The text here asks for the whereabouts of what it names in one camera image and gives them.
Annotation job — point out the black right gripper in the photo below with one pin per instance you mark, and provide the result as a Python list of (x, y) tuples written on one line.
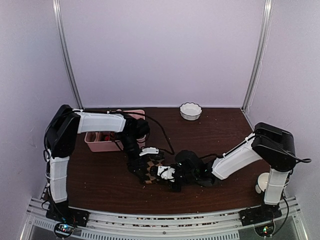
[(176, 188)]

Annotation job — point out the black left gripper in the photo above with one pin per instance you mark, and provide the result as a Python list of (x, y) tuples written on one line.
[(132, 167)]

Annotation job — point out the brown argyle patterned sock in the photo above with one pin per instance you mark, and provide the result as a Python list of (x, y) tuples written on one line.
[(147, 178)]

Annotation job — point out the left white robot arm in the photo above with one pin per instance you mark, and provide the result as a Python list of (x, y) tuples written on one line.
[(110, 131)]

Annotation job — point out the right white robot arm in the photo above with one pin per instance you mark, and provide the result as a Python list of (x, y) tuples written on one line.
[(273, 146)]

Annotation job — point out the pink divided storage box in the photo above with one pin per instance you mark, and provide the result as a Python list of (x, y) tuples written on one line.
[(96, 141)]

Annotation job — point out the white scalloped ceramic bowl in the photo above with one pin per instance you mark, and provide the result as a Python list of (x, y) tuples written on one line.
[(190, 111)]

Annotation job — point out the white paper cup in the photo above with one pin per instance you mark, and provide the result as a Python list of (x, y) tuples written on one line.
[(261, 182)]

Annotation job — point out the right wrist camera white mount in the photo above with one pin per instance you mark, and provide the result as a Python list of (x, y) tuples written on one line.
[(163, 172)]

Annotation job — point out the aluminium front rail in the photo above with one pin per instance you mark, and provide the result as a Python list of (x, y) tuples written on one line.
[(103, 225)]

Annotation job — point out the left aluminium corner post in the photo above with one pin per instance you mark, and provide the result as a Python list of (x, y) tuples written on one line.
[(65, 53)]

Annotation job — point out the aluminium corner post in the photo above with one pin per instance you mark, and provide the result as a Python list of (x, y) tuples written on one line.
[(261, 47), (65, 53)]

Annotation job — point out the right aluminium corner post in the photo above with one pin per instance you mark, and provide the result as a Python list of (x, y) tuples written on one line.
[(261, 47)]

